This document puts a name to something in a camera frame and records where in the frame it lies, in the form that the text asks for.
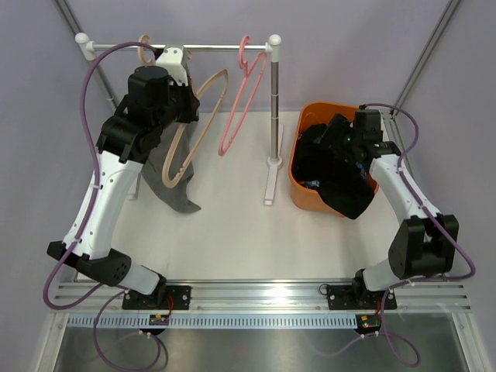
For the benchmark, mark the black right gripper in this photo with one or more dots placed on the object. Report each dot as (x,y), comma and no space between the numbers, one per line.
(341,125)

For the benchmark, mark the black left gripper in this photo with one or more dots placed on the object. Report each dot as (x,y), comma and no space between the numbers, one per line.
(191,101)

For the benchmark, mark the black shorts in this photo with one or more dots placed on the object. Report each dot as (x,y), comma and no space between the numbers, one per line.
(306,154)

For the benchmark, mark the blue orange patterned shorts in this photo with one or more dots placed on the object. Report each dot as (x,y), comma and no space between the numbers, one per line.
(336,176)

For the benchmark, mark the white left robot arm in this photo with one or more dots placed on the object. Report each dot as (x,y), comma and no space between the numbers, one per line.
(156,99)

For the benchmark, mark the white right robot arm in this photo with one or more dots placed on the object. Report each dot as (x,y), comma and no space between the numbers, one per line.
(424,245)

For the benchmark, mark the beige hanger under grey shorts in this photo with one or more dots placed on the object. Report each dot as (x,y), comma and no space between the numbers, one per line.
(148,57)

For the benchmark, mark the orange plastic basket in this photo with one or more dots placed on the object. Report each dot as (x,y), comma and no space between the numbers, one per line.
(322,112)

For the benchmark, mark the metal clothes rack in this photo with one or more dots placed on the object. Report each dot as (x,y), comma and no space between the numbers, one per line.
(248,59)

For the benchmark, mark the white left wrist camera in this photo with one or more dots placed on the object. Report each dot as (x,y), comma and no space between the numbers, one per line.
(173,59)

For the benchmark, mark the aluminium mounting rail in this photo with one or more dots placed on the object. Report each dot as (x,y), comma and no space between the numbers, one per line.
(309,297)

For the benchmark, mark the white slotted cable duct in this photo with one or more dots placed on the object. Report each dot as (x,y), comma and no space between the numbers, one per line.
(216,321)

